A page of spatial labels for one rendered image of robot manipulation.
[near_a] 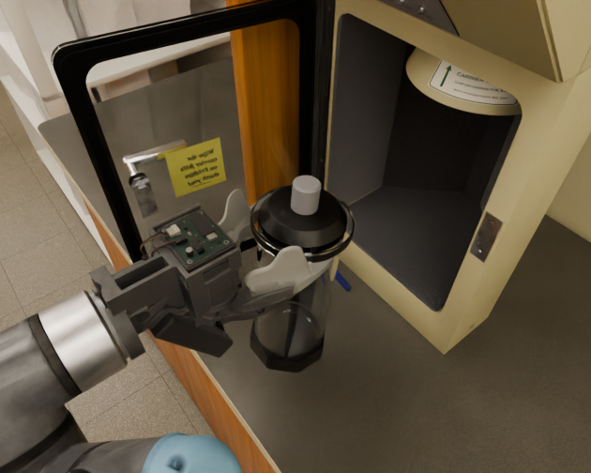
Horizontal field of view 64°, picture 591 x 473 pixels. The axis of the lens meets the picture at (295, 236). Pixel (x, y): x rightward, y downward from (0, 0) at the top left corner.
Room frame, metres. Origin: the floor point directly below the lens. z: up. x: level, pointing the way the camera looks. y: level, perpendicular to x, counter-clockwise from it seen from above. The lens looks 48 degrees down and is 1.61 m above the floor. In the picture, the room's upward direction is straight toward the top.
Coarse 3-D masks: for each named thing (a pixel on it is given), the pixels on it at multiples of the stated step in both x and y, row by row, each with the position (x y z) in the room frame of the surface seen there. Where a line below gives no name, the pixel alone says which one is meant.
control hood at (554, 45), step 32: (448, 0) 0.38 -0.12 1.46; (480, 0) 0.34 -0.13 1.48; (512, 0) 0.31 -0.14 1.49; (544, 0) 0.29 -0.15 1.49; (576, 0) 0.32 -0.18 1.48; (448, 32) 0.42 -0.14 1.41; (480, 32) 0.38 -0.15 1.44; (512, 32) 0.34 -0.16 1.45; (544, 32) 0.31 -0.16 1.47; (576, 32) 0.33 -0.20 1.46; (544, 64) 0.33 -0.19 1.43; (576, 64) 0.35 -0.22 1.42
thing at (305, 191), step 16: (304, 176) 0.36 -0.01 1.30; (288, 192) 0.37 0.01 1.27; (304, 192) 0.33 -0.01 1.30; (320, 192) 0.37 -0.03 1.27; (272, 208) 0.34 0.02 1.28; (288, 208) 0.34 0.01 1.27; (304, 208) 0.33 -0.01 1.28; (320, 208) 0.34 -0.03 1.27; (336, 208) 0.34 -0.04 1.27; (272, 224) 0.32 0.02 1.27; (288, 224) 0.32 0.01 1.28; (304, 224) 0.32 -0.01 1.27; (320, 224) 0.32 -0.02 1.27; (336, 224) 0.32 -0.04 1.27; (288, 240) 0.30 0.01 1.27; (304, 240) 0.30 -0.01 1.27; (320, 240) 0.30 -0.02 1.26
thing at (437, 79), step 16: (416, 48) 0.55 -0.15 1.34; (416, 64) 0.52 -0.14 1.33; (432, 64) 0.50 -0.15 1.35; (448, 64) 0.48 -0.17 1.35; (416, 80) 0.50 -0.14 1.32; (432, 80) 0.48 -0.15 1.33; (448, 80) 0.47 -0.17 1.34; (464, 80) 0.46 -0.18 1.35; (480, 80) 0.46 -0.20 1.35; (432, 96) 0.47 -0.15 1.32; (448, 96) 0.46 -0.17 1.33; (464, 96) 0.45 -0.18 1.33; (480, 96) 0.45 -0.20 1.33; (496, 96) 0.45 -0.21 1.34; (512, 96) 0.45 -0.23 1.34; (480, 112) 0.44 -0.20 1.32; (496, 112) 0.44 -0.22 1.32; (512, 112) 0.44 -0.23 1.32
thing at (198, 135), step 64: (256, 0) 0.56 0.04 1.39; (128, 64) 0.47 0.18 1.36; (192, 64) 0.51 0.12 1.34; (256, 64) 0.55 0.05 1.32; (128, 128) 0.46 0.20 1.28; (192, 128) 0.50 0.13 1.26; (256, 128) 0.54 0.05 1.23; (128, 192) 0.45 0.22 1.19; (192, 192) 0.49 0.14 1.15; (256, 192) 0.54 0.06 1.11
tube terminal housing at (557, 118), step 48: (336, 0) 0.59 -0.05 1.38; (432, 48) 0.47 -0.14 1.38; (480, 48) 0.43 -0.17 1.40; (528, 96) 0.38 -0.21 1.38; (576, 96) 0.37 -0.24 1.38; (528, 144) 0.37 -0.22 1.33; (576, 144) 0.41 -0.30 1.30; (528, 192) 0.37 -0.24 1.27; (528, 240) 0.42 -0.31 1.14; (384, 288) 0.46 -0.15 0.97; (480, 288) 0.37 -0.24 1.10; (432, 336) 0.38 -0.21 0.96
